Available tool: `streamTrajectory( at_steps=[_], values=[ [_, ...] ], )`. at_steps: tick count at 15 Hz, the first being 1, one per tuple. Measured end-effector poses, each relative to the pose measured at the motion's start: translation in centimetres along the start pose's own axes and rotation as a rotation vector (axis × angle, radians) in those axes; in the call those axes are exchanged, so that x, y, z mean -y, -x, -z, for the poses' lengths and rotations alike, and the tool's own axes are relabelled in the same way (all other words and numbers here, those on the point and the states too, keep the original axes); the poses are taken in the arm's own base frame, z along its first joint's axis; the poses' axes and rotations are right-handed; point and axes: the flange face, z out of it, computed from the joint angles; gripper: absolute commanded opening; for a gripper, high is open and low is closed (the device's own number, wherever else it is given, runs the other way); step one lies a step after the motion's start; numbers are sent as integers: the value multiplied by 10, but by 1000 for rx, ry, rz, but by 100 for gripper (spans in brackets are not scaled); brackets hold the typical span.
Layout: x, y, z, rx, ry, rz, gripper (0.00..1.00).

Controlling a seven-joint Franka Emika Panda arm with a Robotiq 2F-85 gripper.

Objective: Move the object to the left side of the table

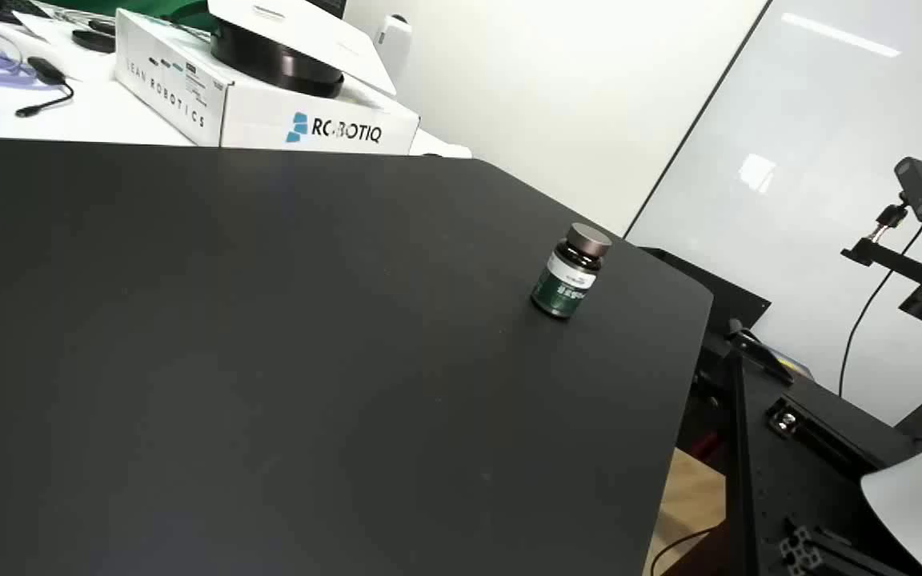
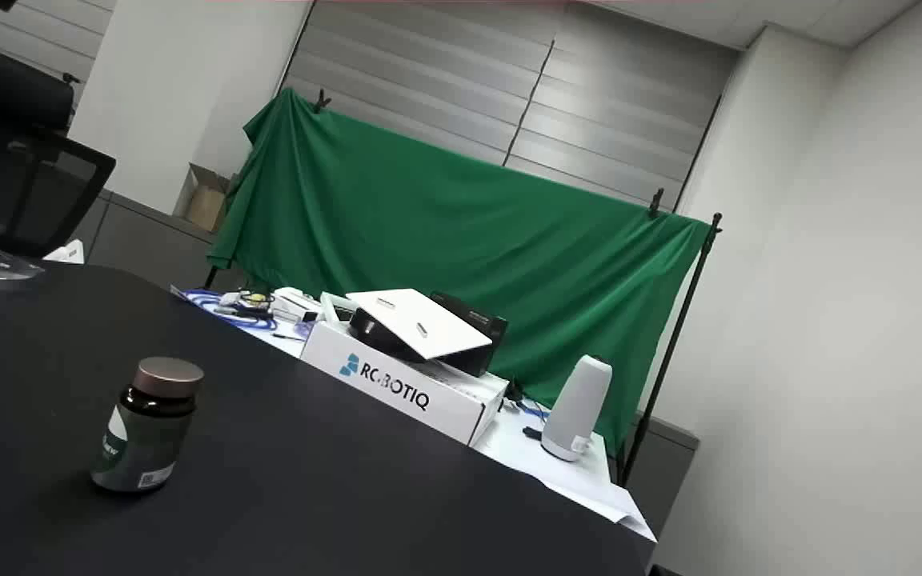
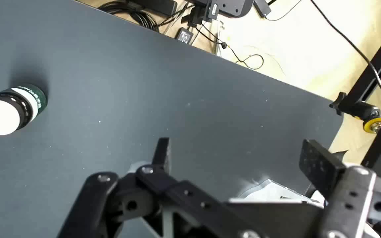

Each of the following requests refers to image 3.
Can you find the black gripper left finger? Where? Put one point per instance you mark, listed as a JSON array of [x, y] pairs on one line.
[[178, 194]]

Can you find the small black power adapter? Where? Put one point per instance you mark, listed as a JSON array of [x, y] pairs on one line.
[[185, 36]]

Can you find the black electronics box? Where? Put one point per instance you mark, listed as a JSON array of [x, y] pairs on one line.
[[226, 7]]

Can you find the yellow caster wheel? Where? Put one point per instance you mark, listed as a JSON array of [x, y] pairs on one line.
[[374, 125]]

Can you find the dark green supplement bottle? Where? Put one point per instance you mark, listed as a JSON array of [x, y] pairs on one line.
[[6, 114]]

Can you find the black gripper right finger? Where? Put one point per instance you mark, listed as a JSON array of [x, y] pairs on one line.
[[345, 199]]

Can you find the black foam table mat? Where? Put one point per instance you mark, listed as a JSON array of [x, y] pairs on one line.
[[156, 88]]

